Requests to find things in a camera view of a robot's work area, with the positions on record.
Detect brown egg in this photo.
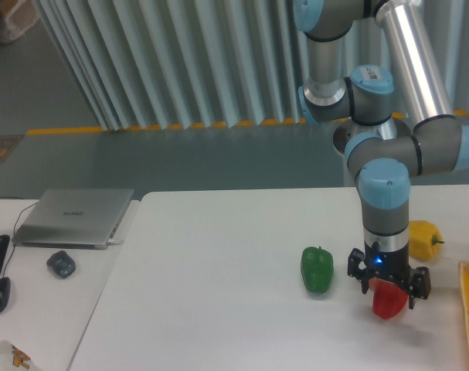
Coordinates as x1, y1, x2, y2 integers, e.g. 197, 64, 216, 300
369, 278, 378, 291

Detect white orange printed cloth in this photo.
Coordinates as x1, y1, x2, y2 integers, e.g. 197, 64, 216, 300
0, 340, 40, 371

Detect black laptop cable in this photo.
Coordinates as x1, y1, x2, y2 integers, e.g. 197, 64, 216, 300
0, 196, 39, 280

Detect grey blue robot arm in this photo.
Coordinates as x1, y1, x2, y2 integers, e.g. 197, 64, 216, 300
293, 1, 469, 303

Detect white folding partition screen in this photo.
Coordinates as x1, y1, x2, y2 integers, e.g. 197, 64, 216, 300
32, 0, 469, 131

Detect silver laptop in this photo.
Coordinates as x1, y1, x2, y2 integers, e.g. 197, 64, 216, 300
12, 189, 134, 250

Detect yellow bell pepper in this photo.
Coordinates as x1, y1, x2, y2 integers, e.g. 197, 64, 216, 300
409, 220, 444, 260

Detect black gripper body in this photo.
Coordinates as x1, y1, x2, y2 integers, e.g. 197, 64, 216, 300
347, 242, 412, 291

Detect dark earbuds case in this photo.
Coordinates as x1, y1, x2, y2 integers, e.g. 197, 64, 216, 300
46, 250, 76, 279

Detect red bell pepper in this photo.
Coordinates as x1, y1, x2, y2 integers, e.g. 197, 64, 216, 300
372, 281, 408, 319

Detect green bell pepper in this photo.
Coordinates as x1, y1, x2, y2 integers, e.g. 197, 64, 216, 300
300, 247, 334, 294

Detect brown cardboard box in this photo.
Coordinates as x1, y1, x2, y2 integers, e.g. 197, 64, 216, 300
0, 0, 39, 45

